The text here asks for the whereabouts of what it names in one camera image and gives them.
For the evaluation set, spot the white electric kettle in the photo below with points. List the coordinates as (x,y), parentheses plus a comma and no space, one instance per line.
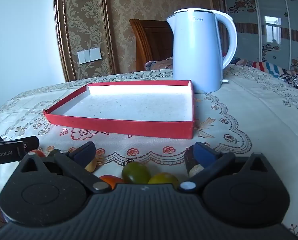
(196,55)

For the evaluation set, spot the cream embroidered tablecloth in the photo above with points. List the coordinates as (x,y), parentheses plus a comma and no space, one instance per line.
(238,120)

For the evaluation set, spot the brown wooden chair back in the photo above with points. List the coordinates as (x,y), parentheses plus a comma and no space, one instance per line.
(151,45)

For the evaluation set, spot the small dark green fruit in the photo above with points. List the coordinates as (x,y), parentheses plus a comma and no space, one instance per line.
(54,152)

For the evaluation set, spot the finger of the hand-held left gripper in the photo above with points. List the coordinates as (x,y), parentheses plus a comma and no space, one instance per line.
(31,142)

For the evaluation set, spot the colourful striped blanket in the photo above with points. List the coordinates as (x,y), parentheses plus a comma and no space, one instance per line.
(268,68)

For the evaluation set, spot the pink printed pillow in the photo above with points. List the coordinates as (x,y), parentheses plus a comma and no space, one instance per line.
(159,64)

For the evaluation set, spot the green tangerine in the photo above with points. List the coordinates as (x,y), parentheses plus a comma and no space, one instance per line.
(164,178)
(136,172)

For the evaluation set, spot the red cardboard tray box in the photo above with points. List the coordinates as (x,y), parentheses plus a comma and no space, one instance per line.
(139,105)

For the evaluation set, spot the glass sliding door wardrobe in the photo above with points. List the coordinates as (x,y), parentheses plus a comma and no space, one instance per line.
(263,25)

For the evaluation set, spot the orange tangerine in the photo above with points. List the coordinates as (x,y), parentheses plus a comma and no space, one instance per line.
(111,180)
(39,153)

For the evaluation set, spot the white wall switch panel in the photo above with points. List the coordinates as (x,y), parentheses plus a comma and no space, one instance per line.
(89,55)

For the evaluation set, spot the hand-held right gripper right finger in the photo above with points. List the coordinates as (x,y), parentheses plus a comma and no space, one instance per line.
(203,155)

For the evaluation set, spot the golden wall panel frame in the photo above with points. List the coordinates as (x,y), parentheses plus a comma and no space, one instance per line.
(60,42)

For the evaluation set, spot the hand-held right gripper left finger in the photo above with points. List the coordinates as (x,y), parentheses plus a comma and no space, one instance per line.
(85,155)

